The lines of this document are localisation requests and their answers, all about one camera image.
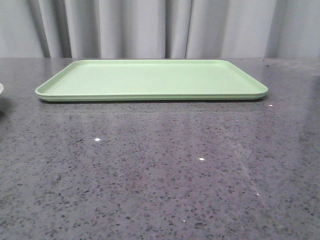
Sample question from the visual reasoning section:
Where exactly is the grey pleated curtain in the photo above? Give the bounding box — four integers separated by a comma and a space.
0, 0, 320, 59

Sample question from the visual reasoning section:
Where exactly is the cream speckled plate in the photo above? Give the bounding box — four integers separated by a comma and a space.
0, 83, 4, 95

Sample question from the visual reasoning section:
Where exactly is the light green plastic tray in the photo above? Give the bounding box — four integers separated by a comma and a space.
35, 59, 268, 102

